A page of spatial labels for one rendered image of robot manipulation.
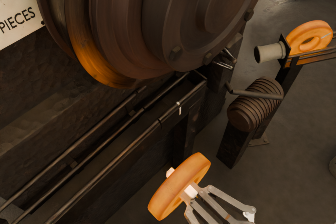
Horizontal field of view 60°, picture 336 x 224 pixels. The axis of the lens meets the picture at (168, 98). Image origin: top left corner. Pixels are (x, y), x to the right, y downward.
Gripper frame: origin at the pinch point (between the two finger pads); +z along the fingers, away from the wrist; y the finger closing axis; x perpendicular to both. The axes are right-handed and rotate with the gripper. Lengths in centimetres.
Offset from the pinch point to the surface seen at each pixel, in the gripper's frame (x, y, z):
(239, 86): -86, 89, 28
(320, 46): -16, 72, 1
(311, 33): -9, 67, 5
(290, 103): -85, 100, -1
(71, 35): 28.3, -3.2, 20.2
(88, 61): 22.1, -2.2, 19.9
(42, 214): -22.9, -25.2, 23.2
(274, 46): -15, 60, 12
